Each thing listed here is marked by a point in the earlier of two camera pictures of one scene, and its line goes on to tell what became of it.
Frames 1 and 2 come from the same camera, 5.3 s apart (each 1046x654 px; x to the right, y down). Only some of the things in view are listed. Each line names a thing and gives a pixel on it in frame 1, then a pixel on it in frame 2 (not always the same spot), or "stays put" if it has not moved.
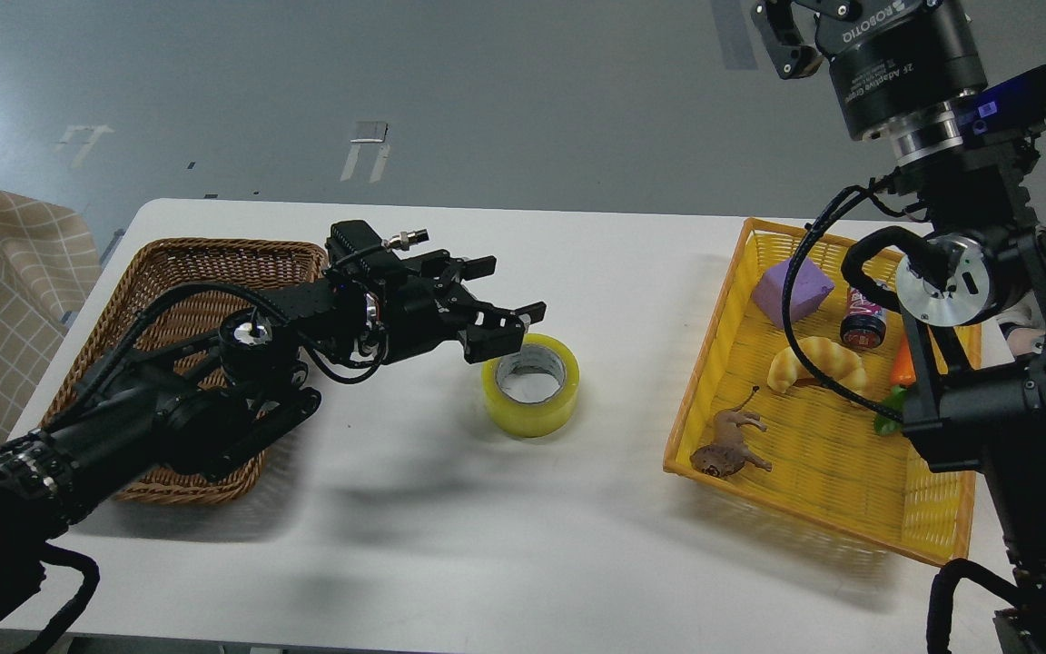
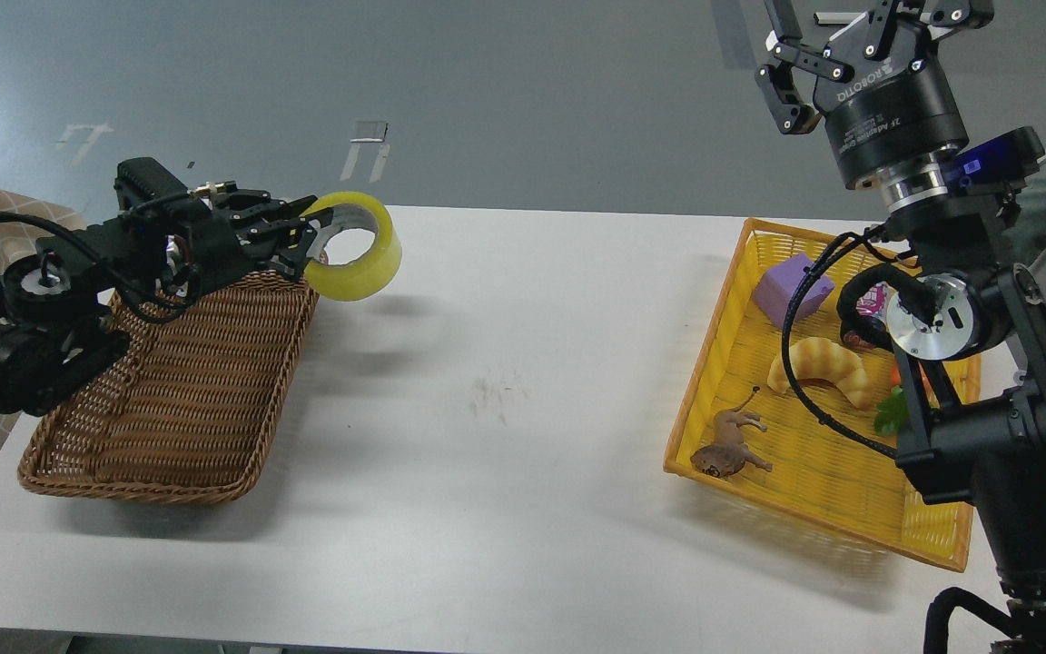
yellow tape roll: x=551 y=416 -> x=362 y=279
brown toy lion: x=727 y=452 stays put
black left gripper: x=427 y=304 -> x=213 y=228
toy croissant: x=833 y=359 stays put
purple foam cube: x=809 y=287 stays put
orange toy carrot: x=903 y=376 stays put
